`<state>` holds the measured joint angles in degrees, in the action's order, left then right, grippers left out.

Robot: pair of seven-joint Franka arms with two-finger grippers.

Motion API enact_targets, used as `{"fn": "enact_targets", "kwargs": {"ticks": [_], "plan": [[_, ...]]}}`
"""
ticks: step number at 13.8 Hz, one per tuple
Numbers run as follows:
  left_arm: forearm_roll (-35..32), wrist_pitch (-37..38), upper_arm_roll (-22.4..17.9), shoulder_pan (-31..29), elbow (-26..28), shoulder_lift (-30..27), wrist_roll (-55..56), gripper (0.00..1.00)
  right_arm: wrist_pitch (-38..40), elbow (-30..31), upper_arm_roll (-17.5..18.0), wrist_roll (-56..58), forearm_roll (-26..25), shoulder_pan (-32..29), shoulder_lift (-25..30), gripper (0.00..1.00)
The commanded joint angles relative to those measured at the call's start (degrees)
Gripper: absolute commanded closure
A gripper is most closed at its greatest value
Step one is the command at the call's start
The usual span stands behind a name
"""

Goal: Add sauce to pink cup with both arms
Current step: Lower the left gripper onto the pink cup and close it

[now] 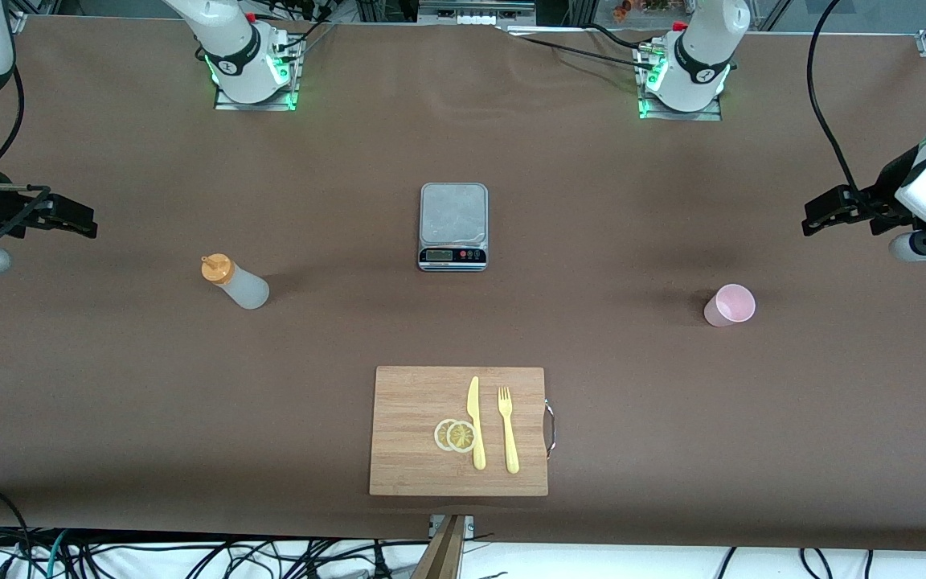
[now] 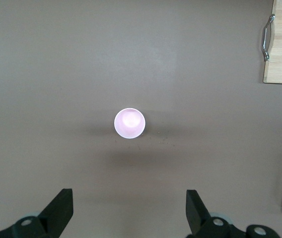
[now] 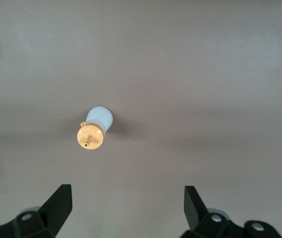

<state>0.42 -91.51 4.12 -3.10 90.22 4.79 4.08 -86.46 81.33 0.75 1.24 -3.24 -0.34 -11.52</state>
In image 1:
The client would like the wooden post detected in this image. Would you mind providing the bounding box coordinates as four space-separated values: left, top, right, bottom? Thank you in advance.
413 515 468 579

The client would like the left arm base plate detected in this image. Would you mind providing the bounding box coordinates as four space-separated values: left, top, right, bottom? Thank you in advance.
638 44 723 121

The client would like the teal floor cable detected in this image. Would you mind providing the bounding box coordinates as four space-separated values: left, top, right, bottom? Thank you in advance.
43 529 70 579

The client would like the pink plastic cup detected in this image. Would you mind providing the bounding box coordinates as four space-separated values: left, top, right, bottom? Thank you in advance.
704 283 756 328

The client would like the yellow plastic knife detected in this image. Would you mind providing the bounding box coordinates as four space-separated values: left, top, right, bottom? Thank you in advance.
466 376 486 471

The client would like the yellow plastic fork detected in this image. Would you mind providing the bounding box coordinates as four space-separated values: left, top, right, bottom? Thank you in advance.
498 386 520 474

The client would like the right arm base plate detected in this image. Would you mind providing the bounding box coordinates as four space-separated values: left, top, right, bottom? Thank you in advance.
214 36 303 112

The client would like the grey power strip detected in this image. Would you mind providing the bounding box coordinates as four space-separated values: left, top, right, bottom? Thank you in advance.
419 0 536 27

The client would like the black cable across table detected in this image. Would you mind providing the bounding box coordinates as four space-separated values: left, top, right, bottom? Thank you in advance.
511 31 658 72

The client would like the wooden cutting board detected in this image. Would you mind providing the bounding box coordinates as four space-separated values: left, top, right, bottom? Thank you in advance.
369 366 549 497

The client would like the translucent sauce bottle orange cap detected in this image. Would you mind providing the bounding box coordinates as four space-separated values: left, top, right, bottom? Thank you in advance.
201 253 271 310

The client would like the silver digital kitchen scale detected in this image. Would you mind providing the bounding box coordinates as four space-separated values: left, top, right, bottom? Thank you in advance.
418 183 489 273

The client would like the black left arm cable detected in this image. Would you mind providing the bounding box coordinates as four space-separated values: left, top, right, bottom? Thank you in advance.
806 0 862 194

